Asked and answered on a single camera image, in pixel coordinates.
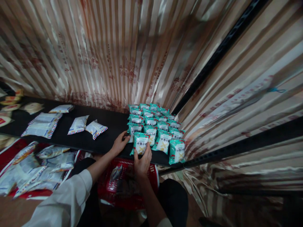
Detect row of yellow round packets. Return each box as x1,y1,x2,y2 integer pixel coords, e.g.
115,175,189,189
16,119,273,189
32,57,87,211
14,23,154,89
0,89,25,128

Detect white packet striped border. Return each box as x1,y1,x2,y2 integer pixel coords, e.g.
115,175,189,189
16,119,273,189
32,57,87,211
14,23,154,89
85,119,108,140
48,104,75,114
67,115,90,136

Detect black perforated shelf rail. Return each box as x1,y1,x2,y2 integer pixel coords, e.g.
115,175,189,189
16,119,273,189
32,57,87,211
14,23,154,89
183,117,303,169

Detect white round snack packet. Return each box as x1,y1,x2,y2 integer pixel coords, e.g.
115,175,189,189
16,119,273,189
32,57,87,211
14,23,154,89
19,102,45,115

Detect black shelf board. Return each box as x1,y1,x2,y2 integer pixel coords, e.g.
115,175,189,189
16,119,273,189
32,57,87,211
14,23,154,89
0,96,184,169

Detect rows of teal packs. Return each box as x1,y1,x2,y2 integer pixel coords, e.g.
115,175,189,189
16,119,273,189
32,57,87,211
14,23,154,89
127,103,187,165

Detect person's right hand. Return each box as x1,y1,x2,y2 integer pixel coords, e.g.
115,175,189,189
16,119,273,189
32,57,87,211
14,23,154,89
133,142,153,178

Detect person's left hand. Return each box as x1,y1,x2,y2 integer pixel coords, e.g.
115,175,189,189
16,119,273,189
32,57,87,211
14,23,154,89
110,131,131,157

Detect teal snack packet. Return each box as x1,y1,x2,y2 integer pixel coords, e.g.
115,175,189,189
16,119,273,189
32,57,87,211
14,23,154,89
129,132,151,156

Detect striped beige curtain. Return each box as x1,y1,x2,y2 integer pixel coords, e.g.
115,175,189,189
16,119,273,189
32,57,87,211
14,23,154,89
0,0,303,227

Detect striped packet in basket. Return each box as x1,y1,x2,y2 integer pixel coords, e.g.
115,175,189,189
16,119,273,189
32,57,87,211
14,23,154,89
110,163,123,183

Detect black metal shelf upright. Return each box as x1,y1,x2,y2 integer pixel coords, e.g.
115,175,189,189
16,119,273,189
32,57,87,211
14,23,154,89
171,0,270,116

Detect red plastic basket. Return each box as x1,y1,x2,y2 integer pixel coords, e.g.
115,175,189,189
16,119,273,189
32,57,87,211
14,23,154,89
97,157,159,211

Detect stack of white striped packs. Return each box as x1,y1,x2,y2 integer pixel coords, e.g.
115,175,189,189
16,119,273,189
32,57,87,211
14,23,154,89
21,112,63,139

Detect pile of mixed snack packets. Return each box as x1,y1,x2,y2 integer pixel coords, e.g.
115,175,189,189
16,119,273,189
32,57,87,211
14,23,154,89
0,141,77,199

